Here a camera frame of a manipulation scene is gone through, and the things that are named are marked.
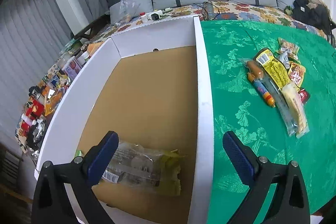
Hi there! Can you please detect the clutter of toys and bottles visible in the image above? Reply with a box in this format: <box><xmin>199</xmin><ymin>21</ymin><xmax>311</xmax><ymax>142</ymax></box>
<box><xmin>15</xmin><ymin>39</ymin><xmax>105</xmax><ymax>162</ymax></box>

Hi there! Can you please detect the small white red-capped bottle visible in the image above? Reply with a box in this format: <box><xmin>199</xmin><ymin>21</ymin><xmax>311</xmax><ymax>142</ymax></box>
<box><xmin>139</xmin><ymin>12</ymin><xmax>148</xmax><ymax>23</ymax></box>

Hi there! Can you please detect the white power strip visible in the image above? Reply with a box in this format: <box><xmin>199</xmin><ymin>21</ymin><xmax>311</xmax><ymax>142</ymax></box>
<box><xmin>146</xmin><ymin>8</ymin><xmax>173</xmax><ymax>21</ymax></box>

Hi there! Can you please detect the floral patterned bedsheet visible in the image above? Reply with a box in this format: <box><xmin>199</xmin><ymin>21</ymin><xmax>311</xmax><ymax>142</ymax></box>
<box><xmin>15</xmin><ymin>0</ymin><xmax>329</xmax><ymax>156</ymax></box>

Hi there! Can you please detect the grey triangular snack packet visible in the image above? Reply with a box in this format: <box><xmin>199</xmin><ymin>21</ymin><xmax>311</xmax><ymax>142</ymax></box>
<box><xmin>276</xmin><ymin>52</ymin><xmax>290</xmax><ymax>70</ymax></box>

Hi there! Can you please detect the far left grey pillow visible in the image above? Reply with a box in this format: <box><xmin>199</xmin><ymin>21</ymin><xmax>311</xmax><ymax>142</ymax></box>
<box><xmin>108</xmin><ymin>0</ymin><xmax>154</xmax><ymax>24</ymax></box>

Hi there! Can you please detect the black cable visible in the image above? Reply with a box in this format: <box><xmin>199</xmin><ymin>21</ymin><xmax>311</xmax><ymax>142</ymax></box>
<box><xmin>193</xmin><ymin>2</ymin><xmax>219</xmax><ymax>21</ymax></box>

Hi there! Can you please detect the black jacket pile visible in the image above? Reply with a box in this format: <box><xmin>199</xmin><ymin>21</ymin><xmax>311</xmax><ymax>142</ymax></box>
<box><xmin>292</xmin><ymin>0</ymin><xmax>335</xmax><ymax>35</ymax></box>

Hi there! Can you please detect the clear bag of brown balls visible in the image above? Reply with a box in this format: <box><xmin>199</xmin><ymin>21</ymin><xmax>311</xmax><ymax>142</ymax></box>
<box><xmin>102</xmin><ymin>141</ymin><xmax>184</xmax><ymax>196</ymax></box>

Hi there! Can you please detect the orange sausage stick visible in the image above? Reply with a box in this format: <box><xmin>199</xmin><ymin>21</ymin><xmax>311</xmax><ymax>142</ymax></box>
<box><xmin>247</xmin><ymin>72</ymin><xmax>275</xmax><ymax>107</ymax></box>

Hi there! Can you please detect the pale yellow cracker stick pack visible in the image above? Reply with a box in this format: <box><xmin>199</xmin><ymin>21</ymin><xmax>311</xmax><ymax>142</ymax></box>
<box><xmin>281</xmin><ymin>82</ymin><xmax>309</xmax><ymax>139</ymax></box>

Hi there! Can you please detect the green floral bedspread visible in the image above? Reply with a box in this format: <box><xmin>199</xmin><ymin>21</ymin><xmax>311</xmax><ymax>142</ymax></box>
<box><xmin>201</xmin><ymin>20</ymin><xmax>335</xmax><ymax>223</ymax></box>

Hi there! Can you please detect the white cardboard box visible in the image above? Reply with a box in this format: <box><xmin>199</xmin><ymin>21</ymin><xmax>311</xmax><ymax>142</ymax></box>
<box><xmin>34</xmin><ymin>15</ymin><xmax>214</xmax><ymax>223</ymax></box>

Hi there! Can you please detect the yellow bag of round snacks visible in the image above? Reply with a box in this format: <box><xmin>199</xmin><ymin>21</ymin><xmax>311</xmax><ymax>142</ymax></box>
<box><xmin>277</xmin><ymin>38</ymin><xmax>299</xmax><ymax>61</ymax></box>

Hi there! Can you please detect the yellow red chicken snack pouch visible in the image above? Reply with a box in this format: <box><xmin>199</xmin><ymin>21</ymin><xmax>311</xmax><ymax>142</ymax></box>
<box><xmin>288</xmin><ymin>61</ymin><xmax>306</xmax><ymax>88</ymax></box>

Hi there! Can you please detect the yellow red long snack packet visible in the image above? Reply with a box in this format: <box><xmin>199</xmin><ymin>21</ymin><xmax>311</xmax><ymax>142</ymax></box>
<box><xmin>253</xmin><ymin>48</ymin><xmax>311</xmax><ymax>104</ymax></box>

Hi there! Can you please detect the grey curtain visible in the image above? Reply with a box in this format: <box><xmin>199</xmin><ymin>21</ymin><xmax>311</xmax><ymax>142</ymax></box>
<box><xmin>1</xmin><ymin>0</ymin><xmax>108</xmax><ymax>149</ymax></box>

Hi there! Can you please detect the clear plastic bag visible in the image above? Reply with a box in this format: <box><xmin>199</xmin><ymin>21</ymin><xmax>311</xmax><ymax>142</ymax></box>
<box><xmin>115</xmin><ymin>0</ymin><xmax>140</xmax><ymax>27</ymax></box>

